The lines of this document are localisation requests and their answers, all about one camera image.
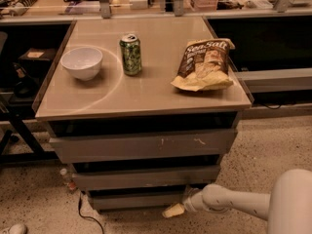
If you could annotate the grey bottom drawer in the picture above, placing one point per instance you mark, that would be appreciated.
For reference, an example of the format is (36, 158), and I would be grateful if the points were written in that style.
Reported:
(151, 198)

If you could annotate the dark bottle under bench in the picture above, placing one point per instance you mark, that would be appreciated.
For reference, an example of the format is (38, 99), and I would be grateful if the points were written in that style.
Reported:
(26, 87)

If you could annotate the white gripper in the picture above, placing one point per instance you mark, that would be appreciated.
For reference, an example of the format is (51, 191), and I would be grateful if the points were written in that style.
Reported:
(189, 199)

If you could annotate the grey drawer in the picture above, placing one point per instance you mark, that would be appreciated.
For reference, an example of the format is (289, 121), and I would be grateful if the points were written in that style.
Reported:
(146, 178)
(79, 149)
(151, 198)

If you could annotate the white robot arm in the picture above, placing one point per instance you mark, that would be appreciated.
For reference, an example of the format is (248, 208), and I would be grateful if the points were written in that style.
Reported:
(287, 208)

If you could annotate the sea salt chips bag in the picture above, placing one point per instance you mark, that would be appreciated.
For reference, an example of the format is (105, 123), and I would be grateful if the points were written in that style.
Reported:
(204, 66)

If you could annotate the white ceramic bowl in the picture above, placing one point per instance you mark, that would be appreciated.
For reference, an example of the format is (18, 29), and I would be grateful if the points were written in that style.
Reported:
(82, 63)

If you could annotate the dark box on shelf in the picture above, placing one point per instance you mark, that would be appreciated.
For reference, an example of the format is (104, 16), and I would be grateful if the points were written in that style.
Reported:
(39, 54)

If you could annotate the grey middle drawer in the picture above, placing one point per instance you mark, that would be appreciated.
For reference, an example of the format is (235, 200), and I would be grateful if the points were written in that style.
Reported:
(146, 178)

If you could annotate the small clear bottle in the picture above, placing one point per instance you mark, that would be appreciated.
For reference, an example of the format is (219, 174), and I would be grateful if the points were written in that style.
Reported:
(67, 180)

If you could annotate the grey drawer cabinet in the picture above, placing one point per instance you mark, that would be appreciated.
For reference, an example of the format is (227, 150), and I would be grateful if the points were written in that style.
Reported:
(114, 103)

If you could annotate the white object on floor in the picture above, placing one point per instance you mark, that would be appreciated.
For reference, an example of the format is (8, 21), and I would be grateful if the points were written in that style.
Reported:
(15, 229)

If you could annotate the grey top drawer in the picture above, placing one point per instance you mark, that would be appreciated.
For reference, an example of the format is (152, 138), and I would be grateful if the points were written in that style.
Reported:
(79, 149)

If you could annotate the green soda can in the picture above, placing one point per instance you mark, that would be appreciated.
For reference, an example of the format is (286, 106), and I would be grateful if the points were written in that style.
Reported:
(131, 55)

